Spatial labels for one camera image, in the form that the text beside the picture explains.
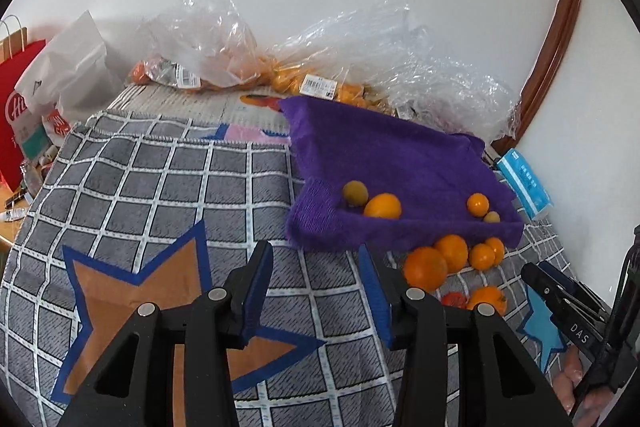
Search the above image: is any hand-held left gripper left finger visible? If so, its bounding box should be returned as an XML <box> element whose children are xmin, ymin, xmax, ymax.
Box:
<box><xmin>57</xmin><ymin>239</ymin><xmax>275</xmax><ymax>427</ymax></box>

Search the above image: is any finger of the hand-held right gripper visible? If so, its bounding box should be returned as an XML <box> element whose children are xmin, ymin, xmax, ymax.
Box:
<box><xmin>540</xmin><ymin>261</ymin><xmax>606</xmax><ymax>315</ymax></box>
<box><xmin>522</xmin><ymin>262</ymin><xmax>576</xmax><ymax>315</ymax></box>

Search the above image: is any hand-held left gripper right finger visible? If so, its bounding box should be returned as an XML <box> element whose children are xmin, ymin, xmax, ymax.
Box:
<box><xmin>358</xmin><ymin>244</ymin><xmax>573</xmax><ymax>427</ymax></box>

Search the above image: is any orange mandarin with stem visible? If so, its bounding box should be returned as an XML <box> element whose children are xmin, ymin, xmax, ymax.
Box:
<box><xmin>465</xmin><ymin>285</ymin><xmax>508</xmax><ymax>315</ymax></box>

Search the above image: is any small orange mandarin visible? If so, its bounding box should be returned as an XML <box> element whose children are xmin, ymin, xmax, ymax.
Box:
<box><xmin>468</xmin><ymin>243</ymin><xmax>497</xmax><ymax>271</ymax></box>
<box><xmin>485</xmin><ymin>237</ymin><xmax>506</xmax><ymax>265</ymax></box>
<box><xmin>466</xmin><ymin>192</ymin><xmax>490</xmax><ymax>216</ymax></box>

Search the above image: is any oval yellow-orange mandarin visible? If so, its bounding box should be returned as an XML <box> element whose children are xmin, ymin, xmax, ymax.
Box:
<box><xmin>363</xmin><ymin>192</ymin><xmax>402</xmax><ymax>220</ymax></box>

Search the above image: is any purple towel-lined tray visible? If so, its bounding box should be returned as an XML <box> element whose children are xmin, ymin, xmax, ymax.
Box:
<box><xmin>277</xmin><ymin>96</ymin><xmax>525</xmax><ymax>254</ymax></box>

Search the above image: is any person's right hand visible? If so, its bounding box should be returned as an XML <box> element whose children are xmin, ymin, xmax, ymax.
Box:
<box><xmin>556</xmin><ymin>349</ymin><xmax>616</xmax><ymax>414</ymax></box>

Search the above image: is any blue tissue pack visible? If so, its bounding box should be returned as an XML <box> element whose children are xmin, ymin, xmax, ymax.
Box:
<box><xmin>497</xmin><ymin>148</ymin><xmax>555</xmax><ymax>222</ymax></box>

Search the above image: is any grey checked star blanket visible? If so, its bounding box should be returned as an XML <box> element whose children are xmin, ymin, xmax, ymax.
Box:
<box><xmin>0</xmin><ymin>109</ymin><xmax>581</xmax><ymax>427</ymax></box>

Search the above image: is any printed cloth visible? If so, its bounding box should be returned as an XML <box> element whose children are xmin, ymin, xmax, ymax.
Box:
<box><xmin>107</xmin><ymin>84</ymin><xmax>301</xmax><ymax>145</ymax></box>

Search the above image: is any clear bag of oranges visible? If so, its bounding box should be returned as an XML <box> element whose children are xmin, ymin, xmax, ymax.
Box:
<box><xmin>127</xmin><ymin>0</ymin><xmax>261</xmax><ymax>95</ymax></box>

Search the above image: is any clear bag of kumquats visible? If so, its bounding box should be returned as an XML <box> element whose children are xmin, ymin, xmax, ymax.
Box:
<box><xmin>260</xmin><ymin>4</ymin><xmax>426</xmax><ymax>112</ymax></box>

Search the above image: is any pile of small cosmetics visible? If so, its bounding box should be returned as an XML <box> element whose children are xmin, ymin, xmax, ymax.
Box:
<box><xmin>2</xmin><ymin>144</ymin><xmax>58</xmax><ymax>223</ymax></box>

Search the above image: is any wooden nightstand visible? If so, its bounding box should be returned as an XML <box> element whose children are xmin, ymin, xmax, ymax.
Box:
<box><xmin>0</xmin><ymin>187</ymin><xmax>31</xmax><ymax>248</ymax></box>

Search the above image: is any white plastic bag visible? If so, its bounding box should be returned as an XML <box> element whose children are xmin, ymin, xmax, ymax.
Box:
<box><xmin>15</xmin><ymin>10</ymin><xmax>123</xmax><ymax>158</ymax></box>

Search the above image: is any red paper bag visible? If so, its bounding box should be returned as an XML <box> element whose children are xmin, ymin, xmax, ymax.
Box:
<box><xmin>0</xmin><ymin>14</ymin><xmax>48</xmax><ymax>190</ymax></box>

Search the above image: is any brown wooden door frame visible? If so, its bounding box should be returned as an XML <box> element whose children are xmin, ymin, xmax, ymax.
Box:
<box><xmin>487</xmin><ymin>0</ymin><xmax>588</xmax><ymax>148</ymax></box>

